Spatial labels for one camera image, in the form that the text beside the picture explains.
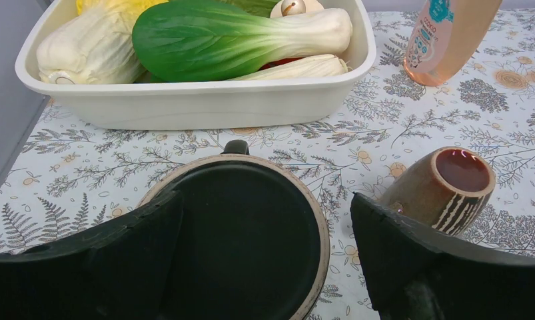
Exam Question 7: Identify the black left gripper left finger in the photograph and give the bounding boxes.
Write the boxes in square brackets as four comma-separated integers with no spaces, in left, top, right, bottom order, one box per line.
[0,191,183,319]

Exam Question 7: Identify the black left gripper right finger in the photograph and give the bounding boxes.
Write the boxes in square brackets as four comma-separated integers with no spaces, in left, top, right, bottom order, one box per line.
[350,193,535,319]

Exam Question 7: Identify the brown striped small mug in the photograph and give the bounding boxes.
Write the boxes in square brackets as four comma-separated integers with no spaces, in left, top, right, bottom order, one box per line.
[378,147,496,237]

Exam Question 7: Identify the black mug with tan rim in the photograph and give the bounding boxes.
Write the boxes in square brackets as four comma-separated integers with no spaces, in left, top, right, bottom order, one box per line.
[141,140,330,319]

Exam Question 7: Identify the white plastic vegetable tub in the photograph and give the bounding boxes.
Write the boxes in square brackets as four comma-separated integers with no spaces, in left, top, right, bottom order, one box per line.
[15,1,376,130]

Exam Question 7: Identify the white napa cabbage toy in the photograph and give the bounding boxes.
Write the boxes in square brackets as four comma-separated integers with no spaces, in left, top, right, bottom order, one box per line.
[36,1,158,85]

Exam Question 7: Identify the white corn cob toy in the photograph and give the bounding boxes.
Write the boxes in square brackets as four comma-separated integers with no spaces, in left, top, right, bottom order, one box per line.
[231,54,350,81]

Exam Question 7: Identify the green bok choy toy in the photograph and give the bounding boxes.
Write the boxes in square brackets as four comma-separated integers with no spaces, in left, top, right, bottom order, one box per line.
[132,1,353,83]

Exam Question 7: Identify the pink drink bottle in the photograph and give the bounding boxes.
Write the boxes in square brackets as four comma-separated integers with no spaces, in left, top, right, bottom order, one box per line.
[404,0,502,87]

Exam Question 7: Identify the red vegetable toy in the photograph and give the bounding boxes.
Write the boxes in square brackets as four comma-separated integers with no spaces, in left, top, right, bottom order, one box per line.
[259,58,300,71]

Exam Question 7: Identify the white mushroom toy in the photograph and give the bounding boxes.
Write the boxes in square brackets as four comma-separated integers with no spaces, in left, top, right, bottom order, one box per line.
[270,0,324,18]

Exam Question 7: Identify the green leaf vegetable toy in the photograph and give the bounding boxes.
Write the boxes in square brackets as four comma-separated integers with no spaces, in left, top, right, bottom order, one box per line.
[218,0,279,17]

